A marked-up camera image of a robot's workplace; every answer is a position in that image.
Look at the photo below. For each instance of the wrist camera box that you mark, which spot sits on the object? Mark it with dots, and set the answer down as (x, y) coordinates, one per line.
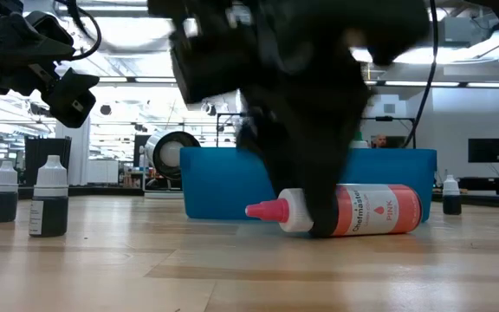
(48, 37)
(210, 65)

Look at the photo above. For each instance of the white cylindrical lamp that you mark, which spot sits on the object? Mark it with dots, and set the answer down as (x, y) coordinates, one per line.
(171, 154)

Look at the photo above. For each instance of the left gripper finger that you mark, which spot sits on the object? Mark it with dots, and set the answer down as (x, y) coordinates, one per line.
(69, 84)
(76, 110)

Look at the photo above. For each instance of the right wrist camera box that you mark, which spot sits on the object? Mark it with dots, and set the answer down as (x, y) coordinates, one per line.
(210, 65)

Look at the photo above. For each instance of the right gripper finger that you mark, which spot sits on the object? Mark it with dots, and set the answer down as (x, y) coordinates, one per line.
(262, 138)
(323, 151)

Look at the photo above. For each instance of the person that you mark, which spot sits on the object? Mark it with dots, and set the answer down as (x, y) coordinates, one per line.
(379, 141)

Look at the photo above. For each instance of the black cabinet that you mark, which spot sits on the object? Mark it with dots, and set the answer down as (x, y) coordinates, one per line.
(46, 145)

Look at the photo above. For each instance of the black monitor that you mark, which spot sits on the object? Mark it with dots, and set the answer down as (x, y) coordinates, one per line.
(487, 151)

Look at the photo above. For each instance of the white pillar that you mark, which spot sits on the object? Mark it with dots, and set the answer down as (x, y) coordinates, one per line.
(73, 156)

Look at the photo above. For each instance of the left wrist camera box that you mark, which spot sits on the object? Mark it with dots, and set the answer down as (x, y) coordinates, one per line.
(48, 37)

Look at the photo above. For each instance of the small dark bottle white cap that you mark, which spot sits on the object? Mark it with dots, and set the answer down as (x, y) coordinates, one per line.
(50, 212)
(0, 203)
(451, 203)

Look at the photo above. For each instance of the pink food coloring bottle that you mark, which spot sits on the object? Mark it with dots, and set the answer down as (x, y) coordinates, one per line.
(375, 210)

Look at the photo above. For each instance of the black aluminium table frame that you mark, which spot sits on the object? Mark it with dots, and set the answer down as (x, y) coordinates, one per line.
(85, 191)

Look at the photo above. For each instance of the wall vent grille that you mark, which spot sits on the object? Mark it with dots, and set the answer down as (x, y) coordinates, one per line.
(389, 108)

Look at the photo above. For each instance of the blue plastic bin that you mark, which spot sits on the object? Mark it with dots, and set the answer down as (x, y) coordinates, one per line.
(215, 182)

